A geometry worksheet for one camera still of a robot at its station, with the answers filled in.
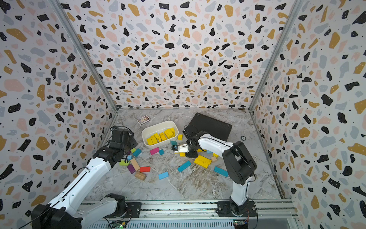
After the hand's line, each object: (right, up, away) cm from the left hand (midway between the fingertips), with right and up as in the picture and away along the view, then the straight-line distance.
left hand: (134, 139), depth 81 cm
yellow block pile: (+40, -15, +9) cm, 44 cm away
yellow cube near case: (+25, -1, +19) cm, 31 cm away
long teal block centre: (+28, -18, +9) cm, 34 cm away
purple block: (-5, -19, +7) cm, 21 cm away
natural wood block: (+3, -22, +2) cm, 22 cm away
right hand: (+31, -9, +10) cm, 34 cm away
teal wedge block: (+20, -5, +18) cm, 28 cm away
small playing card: (-6, +11, +30) cm, 33 cm away
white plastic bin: (+12, +2, +23) cm, 26 cm away
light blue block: (+16, -22, +4) cm, 28 cm away
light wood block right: (+47, -14, +9) cm, 49 cm away
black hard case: (+39, +9, +27) cm, 48 cm away
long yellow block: (+6, -3, +17) cm, 18 cm away
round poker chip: (+71, -2, +22) cm, 74 cm away
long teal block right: (+51, -21, +7) cm, 55 cm away
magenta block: (+8, -9, +14) cm, 18 cm away
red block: (+4, -19, +6) cm, 21 cm away
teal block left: (-3, -11, +13) cm, 17 cm away
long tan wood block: (-3, -17, +8) cm, 19 cm away
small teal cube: (+13, -10, +14) cm, 21 cm away
